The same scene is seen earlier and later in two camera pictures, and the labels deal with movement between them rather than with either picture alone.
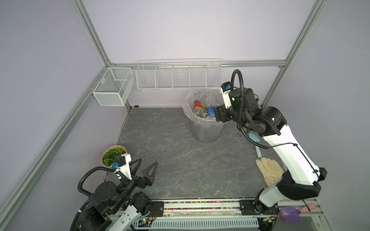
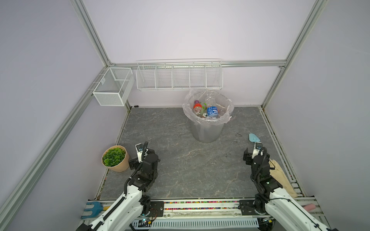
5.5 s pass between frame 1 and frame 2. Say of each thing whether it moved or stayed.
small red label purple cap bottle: stayed
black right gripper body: moved
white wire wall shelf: stayed
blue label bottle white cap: stayed
